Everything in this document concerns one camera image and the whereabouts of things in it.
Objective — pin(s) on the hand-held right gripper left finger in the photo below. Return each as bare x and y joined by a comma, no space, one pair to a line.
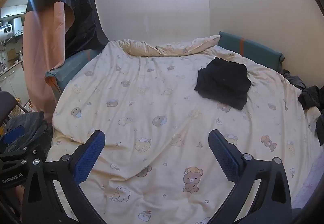
89,157

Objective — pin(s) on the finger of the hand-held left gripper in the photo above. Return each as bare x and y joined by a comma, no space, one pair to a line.
14,136

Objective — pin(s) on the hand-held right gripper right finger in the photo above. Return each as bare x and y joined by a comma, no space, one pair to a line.
224,157

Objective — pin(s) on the black pants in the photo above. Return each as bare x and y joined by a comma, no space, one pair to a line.
222,82

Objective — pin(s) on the grey denim garment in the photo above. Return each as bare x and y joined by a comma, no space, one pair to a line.
33,125

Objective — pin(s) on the dark brown chair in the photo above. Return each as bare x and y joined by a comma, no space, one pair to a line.
7,102

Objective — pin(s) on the white base cabinet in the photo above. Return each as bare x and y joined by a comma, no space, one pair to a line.
12,82

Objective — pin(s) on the pink curtain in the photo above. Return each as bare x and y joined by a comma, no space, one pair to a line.
40,62

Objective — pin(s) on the cream bear print blanket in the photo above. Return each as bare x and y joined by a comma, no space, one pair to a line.
151,102

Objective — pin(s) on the dark grey crumpled garment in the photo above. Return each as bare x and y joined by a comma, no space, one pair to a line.
295,79

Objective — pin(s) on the black crumpled garment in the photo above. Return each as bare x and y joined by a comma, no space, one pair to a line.
312,97

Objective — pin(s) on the white water heater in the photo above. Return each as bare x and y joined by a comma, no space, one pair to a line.
17,26

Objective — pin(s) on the white wall cabinet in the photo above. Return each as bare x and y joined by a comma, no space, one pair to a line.
12,11

